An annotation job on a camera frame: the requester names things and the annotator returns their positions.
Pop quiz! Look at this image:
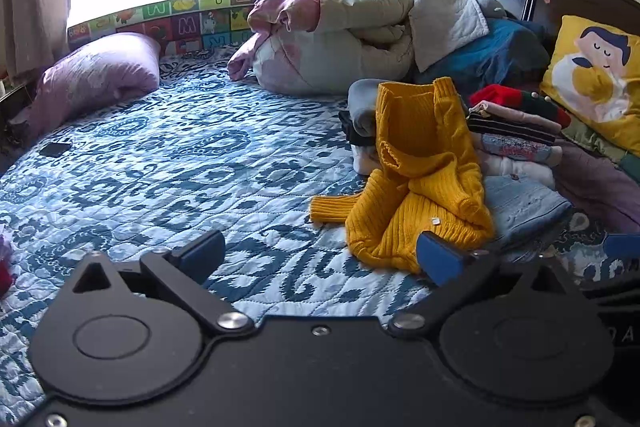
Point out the white folded garment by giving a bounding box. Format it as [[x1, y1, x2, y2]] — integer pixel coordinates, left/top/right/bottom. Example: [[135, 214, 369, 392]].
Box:
[[351, 143, 385, 176], [482, 154, 557, 190]]

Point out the blue patterned bedspread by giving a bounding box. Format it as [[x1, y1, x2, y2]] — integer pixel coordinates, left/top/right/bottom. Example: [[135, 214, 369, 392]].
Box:
[[0, 44, 608, 427]]

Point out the colourful alphabet foam mat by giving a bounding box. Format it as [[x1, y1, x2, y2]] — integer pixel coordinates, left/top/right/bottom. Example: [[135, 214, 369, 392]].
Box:
[[66, 0, 268, 58]]

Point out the red cloth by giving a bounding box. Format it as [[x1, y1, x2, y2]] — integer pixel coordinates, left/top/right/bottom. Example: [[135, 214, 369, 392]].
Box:
[[0, 227, 16, 300]]

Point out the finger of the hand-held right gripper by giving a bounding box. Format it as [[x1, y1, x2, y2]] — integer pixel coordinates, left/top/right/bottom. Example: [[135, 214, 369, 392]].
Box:
[[602, 233, 640, 290]]

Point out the white pink rolled duvet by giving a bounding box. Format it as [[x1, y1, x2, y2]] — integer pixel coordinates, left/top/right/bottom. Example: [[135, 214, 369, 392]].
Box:
[[227, 0, 491, 96]]

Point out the black striped folded garment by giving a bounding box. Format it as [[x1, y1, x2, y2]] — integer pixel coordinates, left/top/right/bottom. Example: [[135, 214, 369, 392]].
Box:
[[467, 114, 561, 145]]

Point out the green cushion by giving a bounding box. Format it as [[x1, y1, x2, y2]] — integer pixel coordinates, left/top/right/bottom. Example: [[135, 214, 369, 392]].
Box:
[[562, 114, 640, 182]]

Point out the purple pillow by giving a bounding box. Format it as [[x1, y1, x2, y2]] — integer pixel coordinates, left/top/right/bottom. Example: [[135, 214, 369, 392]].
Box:
[[22, 32, 162, 142]]

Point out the purple blanket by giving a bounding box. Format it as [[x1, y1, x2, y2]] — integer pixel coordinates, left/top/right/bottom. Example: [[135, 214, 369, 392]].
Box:
[[552, 139, 640, 235]]

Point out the grey cloth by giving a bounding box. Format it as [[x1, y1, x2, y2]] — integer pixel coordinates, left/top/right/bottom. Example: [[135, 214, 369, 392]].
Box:
[[474, 0, 523, 20]]

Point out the light blue folded garment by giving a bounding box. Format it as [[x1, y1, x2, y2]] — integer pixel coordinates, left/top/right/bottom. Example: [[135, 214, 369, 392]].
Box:
[[482, 176, 575, 253]]

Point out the floral folded garment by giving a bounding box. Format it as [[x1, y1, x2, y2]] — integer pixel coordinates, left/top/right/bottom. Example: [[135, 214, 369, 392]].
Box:
[[472, 132, 563, 166]]

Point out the grey folded garment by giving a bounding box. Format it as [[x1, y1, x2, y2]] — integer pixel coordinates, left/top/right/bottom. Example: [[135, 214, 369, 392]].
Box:
[[347, 78, 383, 135]]

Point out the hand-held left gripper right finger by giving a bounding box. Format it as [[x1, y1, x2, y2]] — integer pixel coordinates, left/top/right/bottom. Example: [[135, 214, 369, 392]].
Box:
[[390, 231, 583, 337]]

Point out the black phone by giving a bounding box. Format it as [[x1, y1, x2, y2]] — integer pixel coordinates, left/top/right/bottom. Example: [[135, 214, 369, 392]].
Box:
[[39, 138, 73, 158]]

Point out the yellow knit sweater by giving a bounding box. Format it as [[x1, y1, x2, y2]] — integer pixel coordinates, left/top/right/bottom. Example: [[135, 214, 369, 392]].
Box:
[[309, 77, 496, 275]]

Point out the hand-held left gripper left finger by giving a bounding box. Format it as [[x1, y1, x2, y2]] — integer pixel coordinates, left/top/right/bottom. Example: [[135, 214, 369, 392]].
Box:
[[71, 229, 255, 335]]

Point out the yellow cartoon cushion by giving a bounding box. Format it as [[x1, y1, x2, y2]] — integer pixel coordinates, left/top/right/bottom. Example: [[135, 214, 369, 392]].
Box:
[[540, 14, 640, 158]]

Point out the dark bedside desk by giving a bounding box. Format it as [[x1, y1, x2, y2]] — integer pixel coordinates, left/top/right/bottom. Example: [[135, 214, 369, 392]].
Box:
[[0, 79, 38, 162]]

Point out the dark blue blanket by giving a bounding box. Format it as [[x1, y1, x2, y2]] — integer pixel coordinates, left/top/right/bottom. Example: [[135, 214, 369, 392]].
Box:
[[420, 17, 551, 88]]

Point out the stack of folded clothes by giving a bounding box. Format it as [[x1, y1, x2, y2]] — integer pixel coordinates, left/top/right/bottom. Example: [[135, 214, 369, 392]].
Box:
[[469, 84, 572, 130]]

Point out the pink folded garment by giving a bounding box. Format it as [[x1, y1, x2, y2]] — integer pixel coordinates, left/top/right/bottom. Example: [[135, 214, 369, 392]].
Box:
[[467, 102, 563, 132]]

